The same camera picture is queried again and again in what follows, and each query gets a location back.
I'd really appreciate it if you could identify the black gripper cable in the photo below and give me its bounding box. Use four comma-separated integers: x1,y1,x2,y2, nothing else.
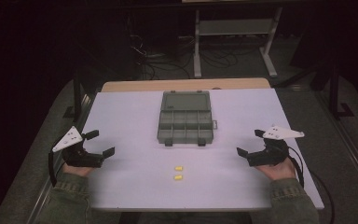
48,148,63,188
288,146,336,224

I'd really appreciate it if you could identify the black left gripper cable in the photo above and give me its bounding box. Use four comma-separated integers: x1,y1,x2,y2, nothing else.
48,148,63,188

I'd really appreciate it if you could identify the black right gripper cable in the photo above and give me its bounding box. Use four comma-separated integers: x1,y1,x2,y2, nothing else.
288,146,336,224

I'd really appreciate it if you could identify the grey compartment organizer box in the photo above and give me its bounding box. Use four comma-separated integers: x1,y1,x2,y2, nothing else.
157,90,218,147

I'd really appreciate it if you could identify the person's right hand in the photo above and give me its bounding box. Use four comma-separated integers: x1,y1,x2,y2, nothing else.
255,158,296,182

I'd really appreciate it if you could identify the tangle of black floor cables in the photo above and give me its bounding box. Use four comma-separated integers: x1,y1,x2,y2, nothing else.
130,33,241,80

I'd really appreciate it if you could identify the white metal table frame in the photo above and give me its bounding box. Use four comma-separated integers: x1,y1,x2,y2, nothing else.
193,6,284,79

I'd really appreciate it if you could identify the metal floor rail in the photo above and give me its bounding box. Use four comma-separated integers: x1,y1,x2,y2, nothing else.
315,91,358,204
26,92,95,224

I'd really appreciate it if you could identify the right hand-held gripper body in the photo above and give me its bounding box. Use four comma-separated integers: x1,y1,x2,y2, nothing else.
247,125,306,167

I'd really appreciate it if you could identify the person's left hand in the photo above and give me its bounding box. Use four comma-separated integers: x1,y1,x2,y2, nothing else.
62,163,94,178

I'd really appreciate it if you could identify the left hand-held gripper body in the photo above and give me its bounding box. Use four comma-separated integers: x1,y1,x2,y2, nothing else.
51,125,105,169

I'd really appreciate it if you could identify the black metal stand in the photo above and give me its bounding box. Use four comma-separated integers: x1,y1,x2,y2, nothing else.
310,59,355,121
62,70,91,123

